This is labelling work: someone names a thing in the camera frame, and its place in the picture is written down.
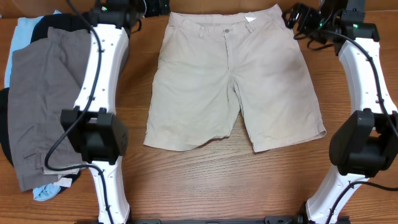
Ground beige cotton shorts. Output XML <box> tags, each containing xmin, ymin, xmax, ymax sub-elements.
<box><xmin>144</xmin><ymin>5</ymin><xmax>326</xmax><ymax>152</ymax></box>

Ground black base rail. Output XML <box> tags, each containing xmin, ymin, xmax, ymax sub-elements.
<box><xmin>127</xmin><ymin>216</ymin><xmax>310</xmax><ymax>224</ymax></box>

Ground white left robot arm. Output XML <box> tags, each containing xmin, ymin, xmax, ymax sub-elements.
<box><xmin>60</xmin><ymin>0</ymin><xmax>147</xmax><ymax>223</ymax></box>

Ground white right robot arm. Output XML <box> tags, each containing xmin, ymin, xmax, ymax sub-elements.
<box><xmin>282</xmin><ymin>0</ymin><xmax>397</xmax><ymax>224</ymax></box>

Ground light blue garment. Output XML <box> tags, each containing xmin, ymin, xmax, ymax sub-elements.
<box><xmin>4</xmin><ymin>16</ymin><xmax>66</xmax><ymax>202</ymax></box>

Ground grey folded shorts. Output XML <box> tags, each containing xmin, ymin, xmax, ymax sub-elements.
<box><xmin>7</xmin><ymin>26</ymin><xmax>94</xmax><ymax>192</ymax></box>

